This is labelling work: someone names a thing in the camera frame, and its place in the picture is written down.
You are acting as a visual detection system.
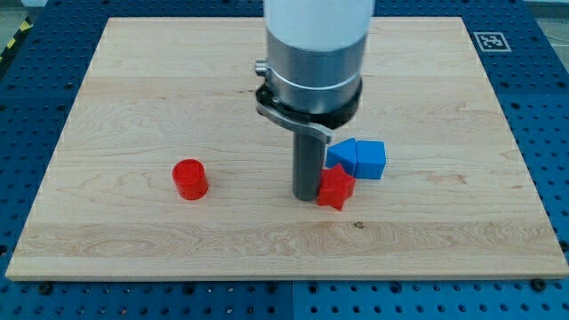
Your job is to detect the blue cube block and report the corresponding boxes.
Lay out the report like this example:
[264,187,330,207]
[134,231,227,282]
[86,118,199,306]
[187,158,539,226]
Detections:
[355,140,387,180]

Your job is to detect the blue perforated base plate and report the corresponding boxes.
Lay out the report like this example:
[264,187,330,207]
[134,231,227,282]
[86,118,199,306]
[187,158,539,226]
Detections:
[1,0,568,319]

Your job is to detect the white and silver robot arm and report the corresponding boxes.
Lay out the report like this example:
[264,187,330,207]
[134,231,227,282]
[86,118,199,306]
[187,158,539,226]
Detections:
[255,0,376,201]

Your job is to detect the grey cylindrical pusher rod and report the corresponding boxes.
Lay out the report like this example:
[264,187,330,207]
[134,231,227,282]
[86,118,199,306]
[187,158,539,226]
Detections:
[293,133,325,201]

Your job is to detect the red cylinder block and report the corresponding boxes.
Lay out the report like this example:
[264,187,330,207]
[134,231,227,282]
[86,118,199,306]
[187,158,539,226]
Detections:
[172,159,209,201]

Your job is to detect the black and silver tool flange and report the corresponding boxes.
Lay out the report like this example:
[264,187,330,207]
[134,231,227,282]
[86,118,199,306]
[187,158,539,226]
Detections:
[254,60,363,144]

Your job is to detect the blue triangle block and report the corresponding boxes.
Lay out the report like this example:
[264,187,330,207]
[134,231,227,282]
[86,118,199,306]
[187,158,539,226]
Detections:
[325,138,357,175]

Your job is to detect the red star block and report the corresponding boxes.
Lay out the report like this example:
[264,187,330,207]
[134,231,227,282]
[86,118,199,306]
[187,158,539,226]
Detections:
[317,164,356,211]

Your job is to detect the white fiducial marker tag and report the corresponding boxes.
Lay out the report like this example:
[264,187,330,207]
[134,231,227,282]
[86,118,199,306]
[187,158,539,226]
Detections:
[473,31,511,52]

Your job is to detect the light wooden board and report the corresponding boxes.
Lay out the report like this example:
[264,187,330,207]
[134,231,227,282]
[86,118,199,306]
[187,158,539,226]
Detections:
[6,17,568,282]

